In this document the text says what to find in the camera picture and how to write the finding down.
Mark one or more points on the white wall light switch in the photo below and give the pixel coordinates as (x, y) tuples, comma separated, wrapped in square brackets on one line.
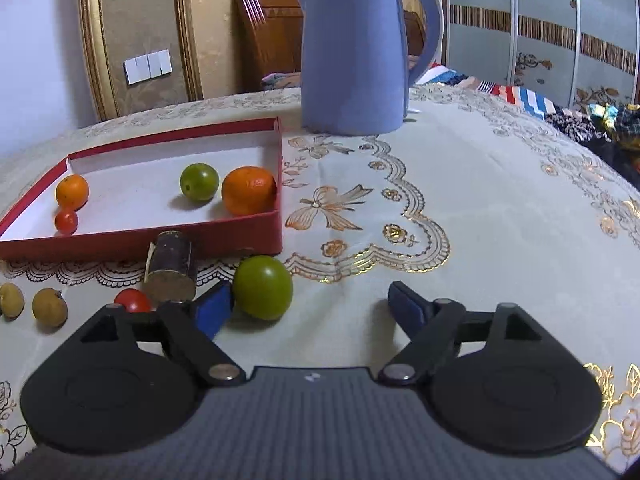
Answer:
[(147, 66)]

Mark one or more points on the brown longan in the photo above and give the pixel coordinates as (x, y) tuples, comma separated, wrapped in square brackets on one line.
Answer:
[(50, 307), (11, 300)]

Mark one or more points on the green tomato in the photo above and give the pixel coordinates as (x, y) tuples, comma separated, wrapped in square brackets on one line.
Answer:
[(199, 182), (262, 287)]

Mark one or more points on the cream gold embroidered tablecloth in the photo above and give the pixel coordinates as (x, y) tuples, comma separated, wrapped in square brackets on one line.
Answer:
[(500, 185)]

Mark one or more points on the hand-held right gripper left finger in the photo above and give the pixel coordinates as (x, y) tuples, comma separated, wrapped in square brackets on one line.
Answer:
[(212, 310)]

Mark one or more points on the small orange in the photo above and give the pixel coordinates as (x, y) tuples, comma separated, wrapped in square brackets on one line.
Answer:
[(72, 191)]

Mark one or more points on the gold wall moulding frame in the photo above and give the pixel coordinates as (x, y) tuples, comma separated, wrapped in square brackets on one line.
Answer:
[(90, 35)]

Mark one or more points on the large orange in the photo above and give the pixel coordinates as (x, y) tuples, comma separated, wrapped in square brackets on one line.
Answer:
[(248, 191)]

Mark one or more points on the patterned sliding door wardrobe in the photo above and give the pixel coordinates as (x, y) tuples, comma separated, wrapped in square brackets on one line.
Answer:
[(550, 10)]

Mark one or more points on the blue electric kettle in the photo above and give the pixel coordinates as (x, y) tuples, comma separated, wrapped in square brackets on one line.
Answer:
[(350, 60)]

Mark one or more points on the striped patchwork quilt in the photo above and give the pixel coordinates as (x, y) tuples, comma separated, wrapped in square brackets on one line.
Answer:
[(520, 97)]

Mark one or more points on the red cherry tomato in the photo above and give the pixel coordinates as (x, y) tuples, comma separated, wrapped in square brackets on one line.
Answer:
[(132, 301), (66, 221)]

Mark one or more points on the grey fuzzy cloth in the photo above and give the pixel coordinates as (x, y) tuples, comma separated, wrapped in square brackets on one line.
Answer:
[(271, 81)]

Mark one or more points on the wooden bed headboard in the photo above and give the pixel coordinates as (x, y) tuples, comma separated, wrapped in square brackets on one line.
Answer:
[(270, 40)]

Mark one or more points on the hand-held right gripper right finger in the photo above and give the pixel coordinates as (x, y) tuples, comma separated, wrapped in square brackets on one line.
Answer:
[(405, 307)]

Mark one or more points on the red cardboard box tray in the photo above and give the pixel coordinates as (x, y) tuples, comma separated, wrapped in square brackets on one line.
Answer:
[(140, 200)]

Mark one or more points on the green patterned cloth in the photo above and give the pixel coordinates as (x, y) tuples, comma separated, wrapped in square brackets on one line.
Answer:
[(622, 120)]

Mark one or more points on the brown blanket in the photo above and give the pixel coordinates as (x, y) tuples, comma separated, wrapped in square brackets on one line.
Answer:
[(294, 80)]

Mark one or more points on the dark sugarcane piece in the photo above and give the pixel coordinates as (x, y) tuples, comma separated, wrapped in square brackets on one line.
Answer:
[(170, 265)]

